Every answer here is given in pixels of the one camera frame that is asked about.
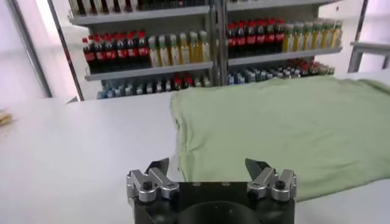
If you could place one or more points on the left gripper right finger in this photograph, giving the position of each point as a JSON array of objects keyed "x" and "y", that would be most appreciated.
[{"x": 265, "y": 181}]

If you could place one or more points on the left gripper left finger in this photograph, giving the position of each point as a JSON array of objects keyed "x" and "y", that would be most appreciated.
[{"x": 152, "y": 182}]

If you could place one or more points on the light green shirt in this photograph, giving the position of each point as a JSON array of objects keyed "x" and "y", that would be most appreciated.
[{"x": 274, "y": 128}]

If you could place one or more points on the small dark drink bottle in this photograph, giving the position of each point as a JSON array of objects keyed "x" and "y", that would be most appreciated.
[
  {"x": 149, "y": 87},
  {"x": 159, "y": 86},
  {"x": 293, "y": 70},
  {"x": 275, "y": 73},
  {"x": 285, "y": 72},
  {"x": 168, "y": 85},
  {"x": 139, "y": 89},
  {"x": 267, "y": 74}
]

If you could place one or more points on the small green bottle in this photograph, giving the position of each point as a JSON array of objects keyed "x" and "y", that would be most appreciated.
[
  {"x": 257, "y": 75},
  {"x": 119, "y": 90},
  {"x": 249, "y": 76},
  {"x": 128, "y": 89}
]

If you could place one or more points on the small blue water bottle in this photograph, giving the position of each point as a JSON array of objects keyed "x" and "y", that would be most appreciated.
[
  {"x": 110, "y": 92},
  {"x": 239, "y": 78},
  {"x": 102, "y": 92},
  {"x": 231, "y": 79}
]

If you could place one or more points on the small red cap bottle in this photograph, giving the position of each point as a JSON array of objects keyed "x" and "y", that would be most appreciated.
[
  {"x": 311, "y": 67},
  {"x": 189, "y": 81},
  {"x": 178, "y": 82},
  {"x": 302, "y": 67}
]

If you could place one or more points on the grey drinks shelf rack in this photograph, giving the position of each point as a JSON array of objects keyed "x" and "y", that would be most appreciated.
[
  {"x": 283, "y": 56},
  {"x": 146, "y": 72}
]

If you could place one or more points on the small yellow juice bottle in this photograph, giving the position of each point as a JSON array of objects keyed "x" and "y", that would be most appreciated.
[
  {"x": 329, "y": 70},
  {"x": 198, "y": 81},
  {"x": 206, "y": 81},
  {"x": 320, "y": 69}
]

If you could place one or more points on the yellow juice bottle green cap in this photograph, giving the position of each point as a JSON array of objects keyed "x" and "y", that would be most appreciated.
[
  {"x": 308, "y": 37},
  {"x": 204, "y": 48},
  {"x": 194, "y": 48},
  {"x": 164, "y": 52},
  {"x": 327, "y": 35},
  {"x": 184, "y": 50},
  {"x": 288, "y": 39},
  {"x": 298, "y": 38},
  {"x": 174, "y": 51},
  {"x": 336, "y": 34},
  {"x": 153, "y": 53},
  {"x": 317, "y": 36}
]

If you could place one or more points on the red cap cola bottle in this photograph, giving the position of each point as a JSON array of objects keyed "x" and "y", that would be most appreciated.
[
  {"x": 110, "y": 54},
  {"x": 132, "y": 52},
  {"x": 250, "y": 39},
  {"x": 232, "y": 41},
  {"x": 260, "y": 39},
  {"x": 100, "y": 55},
  {"x": 89, "y": 56},
  {"x": 279, "y": 37},
  {"x": 241, "y": 40},
  {"x": 122, "y": 53},
  {"x": 269, "y": 38},
  {"x": 143, "y": 51}
]

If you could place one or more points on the white side table with legs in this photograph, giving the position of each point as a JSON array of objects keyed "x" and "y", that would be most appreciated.
[{"x": 368, "y": 47}]

